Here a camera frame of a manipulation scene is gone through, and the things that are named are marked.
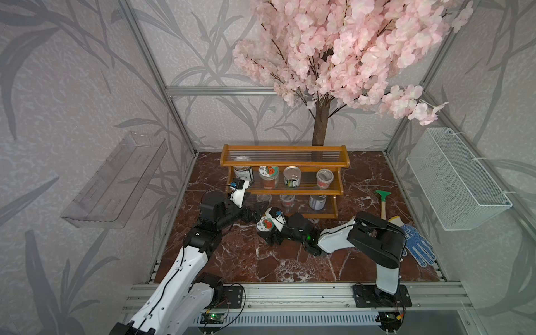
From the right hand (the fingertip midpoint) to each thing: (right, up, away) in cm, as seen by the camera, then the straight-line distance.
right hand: (263, 223), depth 85 cm
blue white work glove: (+65, -10, 0) cm, 66 cm away
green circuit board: (-16, -29, -14) cm, 36 cm away
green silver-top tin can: (+12, +20, -1) cm, 23 cm away
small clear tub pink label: (+25, +19, -2) cm, 32 cm away
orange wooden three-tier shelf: (+16, +18, +1) cm, 24 cm away
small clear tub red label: (-1, +8, +6) cm, 11 cm away
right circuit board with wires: (+46, -31, -13) cm, 56 cm away
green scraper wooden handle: (+55, +6, +11) cm, 57 cm away
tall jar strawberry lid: (+1, 0, -2) cm, 3 cm away
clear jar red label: (+3, +19, -4) cm, 20 cm away
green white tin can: (-8, +21, -6) cm, 24 cm away
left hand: (-1, +12, -11) cm, 16 cm away
